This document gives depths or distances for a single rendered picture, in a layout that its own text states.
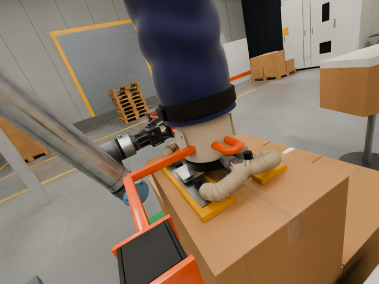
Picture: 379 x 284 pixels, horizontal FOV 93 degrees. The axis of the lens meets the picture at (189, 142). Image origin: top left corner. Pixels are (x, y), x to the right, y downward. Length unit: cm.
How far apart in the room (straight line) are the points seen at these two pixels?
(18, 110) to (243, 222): 55
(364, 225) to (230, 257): 72
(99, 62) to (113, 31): 153
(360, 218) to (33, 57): 1005
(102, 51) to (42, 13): 231
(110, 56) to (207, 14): 943
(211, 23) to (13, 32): 989
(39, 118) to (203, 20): 43
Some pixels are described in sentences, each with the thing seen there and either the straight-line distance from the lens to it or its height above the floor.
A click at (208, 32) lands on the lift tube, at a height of 134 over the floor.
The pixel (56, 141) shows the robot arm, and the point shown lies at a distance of 55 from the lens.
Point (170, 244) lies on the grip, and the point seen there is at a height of 110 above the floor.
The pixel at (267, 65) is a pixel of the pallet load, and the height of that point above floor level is 56.
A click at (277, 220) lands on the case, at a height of 94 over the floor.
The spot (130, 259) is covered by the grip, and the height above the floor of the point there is 110.
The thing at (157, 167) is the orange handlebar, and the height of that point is 108.
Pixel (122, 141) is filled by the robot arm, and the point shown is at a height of 110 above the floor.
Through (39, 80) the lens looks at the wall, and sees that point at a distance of 987.
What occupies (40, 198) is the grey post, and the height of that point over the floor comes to 12.
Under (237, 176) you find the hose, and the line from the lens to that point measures 43.
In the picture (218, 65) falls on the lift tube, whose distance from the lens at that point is 47.
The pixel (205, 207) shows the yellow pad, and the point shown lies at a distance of 47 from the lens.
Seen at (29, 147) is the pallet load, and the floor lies 40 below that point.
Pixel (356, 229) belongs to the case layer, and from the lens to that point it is 101.
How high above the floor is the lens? 128
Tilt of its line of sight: 22 degrees down
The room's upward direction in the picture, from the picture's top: 17 degrees counter-clockwise
